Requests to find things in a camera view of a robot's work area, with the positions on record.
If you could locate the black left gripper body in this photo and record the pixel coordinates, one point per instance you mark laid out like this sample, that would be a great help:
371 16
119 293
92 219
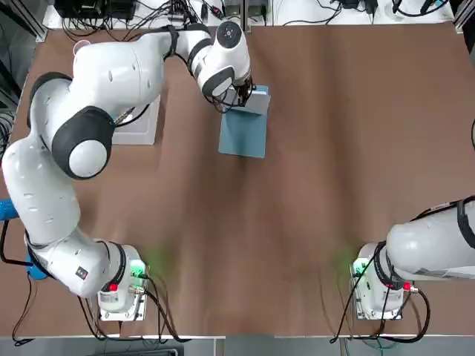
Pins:
245 88

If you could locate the white A4 paper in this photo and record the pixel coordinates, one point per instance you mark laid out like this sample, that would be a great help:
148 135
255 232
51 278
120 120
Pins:
259 104

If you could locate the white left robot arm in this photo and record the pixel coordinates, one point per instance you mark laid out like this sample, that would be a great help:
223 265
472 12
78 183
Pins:
111 70

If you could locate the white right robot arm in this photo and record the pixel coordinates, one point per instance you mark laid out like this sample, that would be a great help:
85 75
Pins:
426 244

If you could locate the black flat computer box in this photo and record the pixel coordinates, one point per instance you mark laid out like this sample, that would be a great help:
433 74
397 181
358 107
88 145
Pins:
92 8

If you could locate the clear plastic bin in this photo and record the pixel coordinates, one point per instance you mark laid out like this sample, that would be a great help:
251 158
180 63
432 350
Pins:
148 126

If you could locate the pink mesh cup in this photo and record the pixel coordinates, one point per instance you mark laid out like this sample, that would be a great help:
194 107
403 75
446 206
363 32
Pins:
78 43

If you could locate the aluminium frame post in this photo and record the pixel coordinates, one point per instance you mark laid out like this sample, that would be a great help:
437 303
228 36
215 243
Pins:
245 16

